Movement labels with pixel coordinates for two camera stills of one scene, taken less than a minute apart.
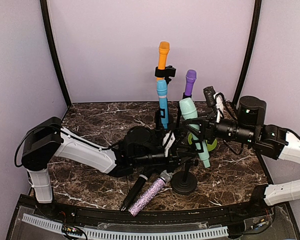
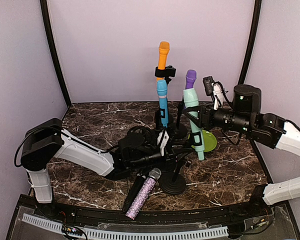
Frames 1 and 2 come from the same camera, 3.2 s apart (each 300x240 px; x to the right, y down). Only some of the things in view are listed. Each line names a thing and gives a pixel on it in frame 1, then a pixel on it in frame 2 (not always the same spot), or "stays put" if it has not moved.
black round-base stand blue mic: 159,114 stays put
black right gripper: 210,124 -> 206,113
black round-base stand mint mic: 184,182 -> 172,183
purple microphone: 191,77 stays put
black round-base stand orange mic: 169,72 stays put
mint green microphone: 188,108 -> 191,98
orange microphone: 164,48 stays put
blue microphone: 162,92 stays put
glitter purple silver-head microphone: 150,194 -> 134,209
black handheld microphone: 136,189 stays put
